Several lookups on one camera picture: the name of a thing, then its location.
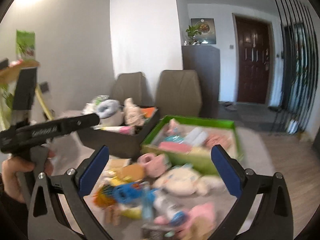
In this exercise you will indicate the black storage box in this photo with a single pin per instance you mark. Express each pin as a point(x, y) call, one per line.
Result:
point(119, 145)

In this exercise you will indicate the potted green plant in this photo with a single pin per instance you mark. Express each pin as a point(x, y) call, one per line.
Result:
point(192, 31)

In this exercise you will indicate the orange round plush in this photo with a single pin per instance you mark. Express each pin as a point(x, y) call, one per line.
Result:
point(131, 173)

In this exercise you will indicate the beige bunny plush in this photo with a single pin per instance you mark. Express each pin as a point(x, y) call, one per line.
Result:
point(133, 115)

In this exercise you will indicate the white cinnamoroll plush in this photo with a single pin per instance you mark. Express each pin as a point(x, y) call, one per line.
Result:
point(185, 181)

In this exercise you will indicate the green gift box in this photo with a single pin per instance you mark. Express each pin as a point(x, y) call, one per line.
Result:
point(174, 128)

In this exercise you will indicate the left human hand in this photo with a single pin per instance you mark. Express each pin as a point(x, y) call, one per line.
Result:
point(10, 169)

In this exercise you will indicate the grey dining chair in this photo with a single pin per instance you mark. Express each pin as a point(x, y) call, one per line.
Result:
point(178, 93)
point(130, 85)

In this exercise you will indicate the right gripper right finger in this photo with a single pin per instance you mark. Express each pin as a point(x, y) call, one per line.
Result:
point(273, 220)

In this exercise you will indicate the round wooden side table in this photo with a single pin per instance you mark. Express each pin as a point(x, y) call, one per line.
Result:
point(9, 74)

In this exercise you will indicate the blue superman sock roll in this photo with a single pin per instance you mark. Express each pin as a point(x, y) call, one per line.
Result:
point(127, 193)

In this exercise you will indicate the framed food picture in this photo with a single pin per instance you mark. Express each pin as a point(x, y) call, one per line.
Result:
point(207, 29)

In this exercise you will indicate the yellow packaged item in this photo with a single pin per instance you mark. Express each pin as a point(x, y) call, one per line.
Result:
point(131, 212)

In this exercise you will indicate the blue white bottle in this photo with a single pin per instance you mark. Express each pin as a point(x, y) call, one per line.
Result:
point(168, 208)

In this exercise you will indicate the black tissue pack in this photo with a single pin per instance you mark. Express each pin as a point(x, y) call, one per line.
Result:
point(158, 232)

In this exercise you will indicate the pink strawberry slipper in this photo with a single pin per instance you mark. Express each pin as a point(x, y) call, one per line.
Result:
point(154, 165)

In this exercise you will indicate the brown plush toy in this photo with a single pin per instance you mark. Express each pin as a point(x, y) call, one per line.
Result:
point(202, 228)

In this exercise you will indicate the orange spiky rubber ball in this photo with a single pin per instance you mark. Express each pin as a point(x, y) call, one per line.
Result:
point(104, 196)

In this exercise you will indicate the dark grey cabinet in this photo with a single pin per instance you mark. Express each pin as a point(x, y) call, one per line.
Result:
point(205, 60)

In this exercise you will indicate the cotton swab box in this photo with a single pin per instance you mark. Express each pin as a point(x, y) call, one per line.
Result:
point(117, 164)

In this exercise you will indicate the pink plush toy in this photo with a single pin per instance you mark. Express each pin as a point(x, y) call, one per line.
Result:
point(183, 231)

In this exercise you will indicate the green carton box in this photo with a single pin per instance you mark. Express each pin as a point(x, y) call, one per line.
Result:
point(25, 45)

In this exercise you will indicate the black slat room divider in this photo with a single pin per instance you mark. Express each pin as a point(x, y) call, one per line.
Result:
point(300, 67)

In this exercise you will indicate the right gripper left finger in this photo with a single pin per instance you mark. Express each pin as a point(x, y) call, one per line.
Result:
point(47, 220)

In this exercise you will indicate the pink folded cloth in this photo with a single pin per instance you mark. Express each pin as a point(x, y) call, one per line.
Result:
point(174, 147)

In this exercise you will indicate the dark brown entrance door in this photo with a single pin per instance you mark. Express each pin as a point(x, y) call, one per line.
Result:
point(254, 60)

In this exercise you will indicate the pink mesh bath puff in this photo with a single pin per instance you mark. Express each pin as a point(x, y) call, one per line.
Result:
point(218, 139)

